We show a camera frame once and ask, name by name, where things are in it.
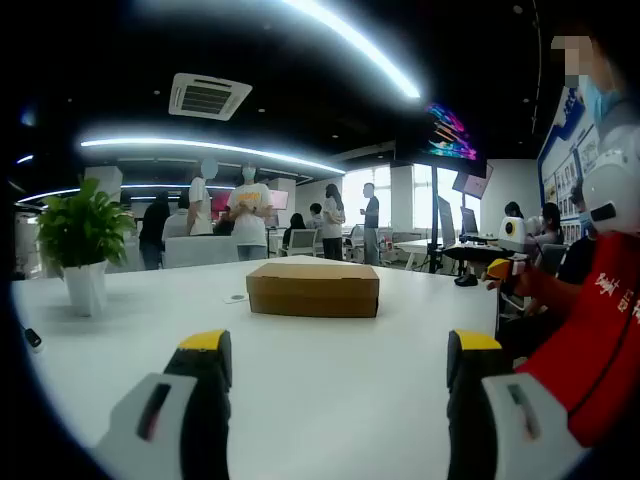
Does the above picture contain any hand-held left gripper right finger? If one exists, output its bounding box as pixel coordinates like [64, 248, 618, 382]
[445, 328, 594, 480]

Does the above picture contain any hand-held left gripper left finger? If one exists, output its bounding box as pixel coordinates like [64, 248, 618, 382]
[91, 328, 234, 480]

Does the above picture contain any brown cardboard shoe box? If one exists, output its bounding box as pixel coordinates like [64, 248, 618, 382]
[245, 262, 381, 319]

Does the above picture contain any dark desktop monitor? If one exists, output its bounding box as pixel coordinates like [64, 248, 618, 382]
[459, 207, 481, 236]
[437, 195, 457, 247]

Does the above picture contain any pink white hanging monitor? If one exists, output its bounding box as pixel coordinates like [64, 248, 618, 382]
[452, 162, 495, 200]

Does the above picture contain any black tripod stand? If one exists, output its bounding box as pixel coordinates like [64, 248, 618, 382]
[427, 164, 447, 274]

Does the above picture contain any person in red shirt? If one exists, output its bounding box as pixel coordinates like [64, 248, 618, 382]
[514, 232, 640, 449]

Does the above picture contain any colourful ceiling screen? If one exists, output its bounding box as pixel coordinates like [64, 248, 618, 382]
[424, 102, 489, 162]

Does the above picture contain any white chest device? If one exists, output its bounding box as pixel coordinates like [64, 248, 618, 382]
[582, 119, 640, 236]

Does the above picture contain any small black white device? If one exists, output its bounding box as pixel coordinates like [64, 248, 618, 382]
[22, 327, 46, 355]

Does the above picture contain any person's light blue face mask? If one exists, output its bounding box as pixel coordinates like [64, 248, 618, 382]
[582, 74, 624, 120]

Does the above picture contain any white office chair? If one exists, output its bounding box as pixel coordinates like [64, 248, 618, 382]
[288, 228, 321, 259]

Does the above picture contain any green potted plant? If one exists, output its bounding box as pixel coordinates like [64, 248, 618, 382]
[35, 175, 137, 317]

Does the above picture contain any long ceiling light strip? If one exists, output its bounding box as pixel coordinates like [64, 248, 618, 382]
[279, 0, 422, 100]

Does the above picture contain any ceiling air conditioner vent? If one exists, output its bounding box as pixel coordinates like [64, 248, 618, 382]
[168, 72, 254, 122]

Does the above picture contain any blue wall display board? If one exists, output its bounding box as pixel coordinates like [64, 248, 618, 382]
[537, 84, 601, 241]

